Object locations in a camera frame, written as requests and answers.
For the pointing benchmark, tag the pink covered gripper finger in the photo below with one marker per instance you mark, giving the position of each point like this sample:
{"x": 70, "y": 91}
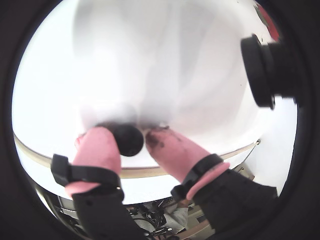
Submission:
{"x": 100, "y": 152}

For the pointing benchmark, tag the small green leaf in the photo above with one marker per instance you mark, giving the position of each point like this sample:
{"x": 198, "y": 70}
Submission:
{"x": 261, "y": 16}

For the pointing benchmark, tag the black camera lens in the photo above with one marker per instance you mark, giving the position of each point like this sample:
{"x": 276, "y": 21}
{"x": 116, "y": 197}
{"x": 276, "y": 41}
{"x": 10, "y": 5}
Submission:
{"x": 262, "y": 72}

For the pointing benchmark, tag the red collapsible silicone cup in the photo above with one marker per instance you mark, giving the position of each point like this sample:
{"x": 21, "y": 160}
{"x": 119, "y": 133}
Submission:
{"x": 273, "y": 27}

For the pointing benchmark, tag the pink stained gripper finger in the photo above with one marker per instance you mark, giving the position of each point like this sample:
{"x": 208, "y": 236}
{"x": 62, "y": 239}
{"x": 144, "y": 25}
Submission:
{"x": 180, "y": 157}

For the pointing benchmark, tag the small dark blueberry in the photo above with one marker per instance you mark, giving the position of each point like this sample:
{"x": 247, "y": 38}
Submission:
{"x": 130, "y": 142}

